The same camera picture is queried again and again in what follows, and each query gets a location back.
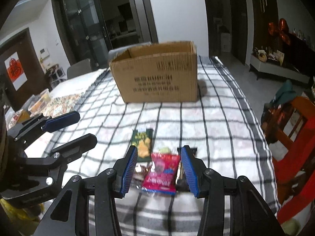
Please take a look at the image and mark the dark cabinet with handles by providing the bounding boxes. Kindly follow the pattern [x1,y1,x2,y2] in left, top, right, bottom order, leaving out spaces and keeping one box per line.
[252,0,281,52]

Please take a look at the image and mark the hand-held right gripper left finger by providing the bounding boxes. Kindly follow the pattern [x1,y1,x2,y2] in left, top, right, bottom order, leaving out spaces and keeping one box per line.
[33,145,139,236]

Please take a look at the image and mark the small white shelf cart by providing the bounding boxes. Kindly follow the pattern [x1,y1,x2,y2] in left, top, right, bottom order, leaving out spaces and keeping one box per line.
[45,64,66,84]

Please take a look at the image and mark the green cloth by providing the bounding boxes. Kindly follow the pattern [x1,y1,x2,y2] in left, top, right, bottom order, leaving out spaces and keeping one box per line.
[271,80,297,105]

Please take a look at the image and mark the white sideboard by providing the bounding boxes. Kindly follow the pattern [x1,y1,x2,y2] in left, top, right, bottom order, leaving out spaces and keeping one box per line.
[250,54,310,84]

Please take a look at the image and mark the red foil balloons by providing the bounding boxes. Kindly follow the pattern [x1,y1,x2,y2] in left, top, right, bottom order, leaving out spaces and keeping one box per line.
[268,18,292,46]

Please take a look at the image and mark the green chip packet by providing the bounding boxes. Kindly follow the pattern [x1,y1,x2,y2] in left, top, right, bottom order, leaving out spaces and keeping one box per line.
[130,128,153,163]

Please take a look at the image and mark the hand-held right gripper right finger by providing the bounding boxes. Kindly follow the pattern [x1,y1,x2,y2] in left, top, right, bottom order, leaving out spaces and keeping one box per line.
[180,145,286,236]

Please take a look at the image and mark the dark display cabinet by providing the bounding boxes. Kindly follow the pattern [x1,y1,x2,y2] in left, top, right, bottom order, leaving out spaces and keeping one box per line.
[278,29,315,72]

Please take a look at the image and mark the floral patterned table mat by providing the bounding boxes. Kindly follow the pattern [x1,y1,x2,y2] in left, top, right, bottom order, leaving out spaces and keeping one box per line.
[43,95,86,118]

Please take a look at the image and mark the white floor box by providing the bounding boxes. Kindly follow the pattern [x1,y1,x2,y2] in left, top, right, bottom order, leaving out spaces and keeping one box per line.
[220,32,232,53]

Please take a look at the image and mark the brown tissue box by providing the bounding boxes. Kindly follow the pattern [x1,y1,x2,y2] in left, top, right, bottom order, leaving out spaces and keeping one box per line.
[6,108,31,131]

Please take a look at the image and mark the dark gift bag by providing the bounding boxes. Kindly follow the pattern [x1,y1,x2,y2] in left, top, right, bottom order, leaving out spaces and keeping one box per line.
[261,103,278,143]

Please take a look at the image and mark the dark wooden door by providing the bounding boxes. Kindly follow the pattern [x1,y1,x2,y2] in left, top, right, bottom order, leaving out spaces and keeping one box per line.
[0,28,52,111]

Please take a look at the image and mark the black snack packet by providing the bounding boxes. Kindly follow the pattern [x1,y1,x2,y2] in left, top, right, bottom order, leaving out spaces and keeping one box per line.
[176,147,198,192]

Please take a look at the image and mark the red snack packet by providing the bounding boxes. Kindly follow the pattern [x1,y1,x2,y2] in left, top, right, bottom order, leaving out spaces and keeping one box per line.
[141,152,181,194]

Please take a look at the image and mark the white printed table mat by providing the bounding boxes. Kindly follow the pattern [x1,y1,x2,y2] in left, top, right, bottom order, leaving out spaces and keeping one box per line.
[5,69,109,153]

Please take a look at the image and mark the black white checked tablecloth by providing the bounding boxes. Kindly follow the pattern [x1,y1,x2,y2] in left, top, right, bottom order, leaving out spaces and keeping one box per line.
[41,54,282,236]

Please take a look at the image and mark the brown cardboard box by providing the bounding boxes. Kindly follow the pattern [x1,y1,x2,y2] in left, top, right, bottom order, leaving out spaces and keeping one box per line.
[109,41,198,104]

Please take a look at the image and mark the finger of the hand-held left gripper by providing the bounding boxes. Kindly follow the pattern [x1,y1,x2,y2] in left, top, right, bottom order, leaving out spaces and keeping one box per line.
[7,111,81,142]
[22,133,98,175]

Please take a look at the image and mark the red brown candy packet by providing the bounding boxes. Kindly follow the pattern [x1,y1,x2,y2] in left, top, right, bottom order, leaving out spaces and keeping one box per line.
[133,163,153,187]

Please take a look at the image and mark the red wooden chair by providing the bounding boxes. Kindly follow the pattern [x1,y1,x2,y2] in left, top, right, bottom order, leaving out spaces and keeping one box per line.
[261,96,315,227]

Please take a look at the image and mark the white plastic basket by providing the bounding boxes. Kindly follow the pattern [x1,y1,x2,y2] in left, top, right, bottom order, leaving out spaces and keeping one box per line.
[28,89,51,112]

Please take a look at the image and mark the dark framed glass sliding door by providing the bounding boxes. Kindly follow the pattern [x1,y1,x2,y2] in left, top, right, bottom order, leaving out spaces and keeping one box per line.
[52,0,158,67]

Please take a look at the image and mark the red white wall poster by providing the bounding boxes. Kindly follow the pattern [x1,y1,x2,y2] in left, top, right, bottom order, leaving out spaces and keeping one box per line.
[5,52,27,90]

